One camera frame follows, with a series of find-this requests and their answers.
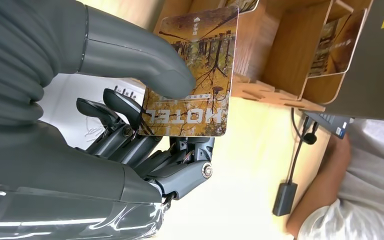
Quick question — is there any long black power cable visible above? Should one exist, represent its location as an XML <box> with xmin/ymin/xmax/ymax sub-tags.
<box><xmin>290</xmin><ymin>107</ymin><xmax>312</xmax><ymax>143</ymax></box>

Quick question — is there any wooden card organizer box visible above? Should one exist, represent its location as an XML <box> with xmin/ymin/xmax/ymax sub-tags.
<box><xmin>152</xmin><ymin>0</ymin><xmax>375</xmax><ymax>114</ymax></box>

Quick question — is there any grey Lenovo laptop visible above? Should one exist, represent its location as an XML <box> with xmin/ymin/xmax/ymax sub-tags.
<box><xmin>302</xmin><ymin>0</ymin><xmax>384</xmax><ymax>140</ymax></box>

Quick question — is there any person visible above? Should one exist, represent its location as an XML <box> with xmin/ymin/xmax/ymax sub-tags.
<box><xmin>286</xmin><ymin>119</ymin><xmax>384</xmax><ymax>240</ymax></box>

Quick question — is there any black card reader cable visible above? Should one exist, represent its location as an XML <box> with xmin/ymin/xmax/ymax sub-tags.
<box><xmin>286</xmin><ymin>122</ymin><xmax>319</xmax><ymax>186</ymax></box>

